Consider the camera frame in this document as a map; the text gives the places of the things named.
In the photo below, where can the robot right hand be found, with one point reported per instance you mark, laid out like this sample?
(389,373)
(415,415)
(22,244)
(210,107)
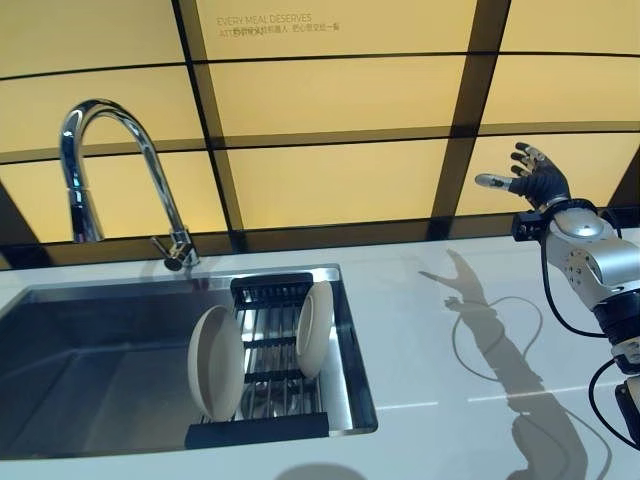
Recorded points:
(545,182)

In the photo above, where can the cream ceramic plate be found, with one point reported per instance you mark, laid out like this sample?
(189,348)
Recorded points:
(215,365)
(315,330)

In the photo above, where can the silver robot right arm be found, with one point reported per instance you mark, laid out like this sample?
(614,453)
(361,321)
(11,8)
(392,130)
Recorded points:
(595,260)

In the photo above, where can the black dish drying rack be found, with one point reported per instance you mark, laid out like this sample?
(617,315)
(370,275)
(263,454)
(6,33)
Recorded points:
(260,432)

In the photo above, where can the chrome gooseneck faucet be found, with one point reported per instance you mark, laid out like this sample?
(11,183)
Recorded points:
(150,155)

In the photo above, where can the stainless steel sink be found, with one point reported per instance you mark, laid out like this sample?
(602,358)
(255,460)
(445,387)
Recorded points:
(100,365)

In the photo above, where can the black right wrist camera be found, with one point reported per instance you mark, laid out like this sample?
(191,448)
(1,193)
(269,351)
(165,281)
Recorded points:
(530,227)

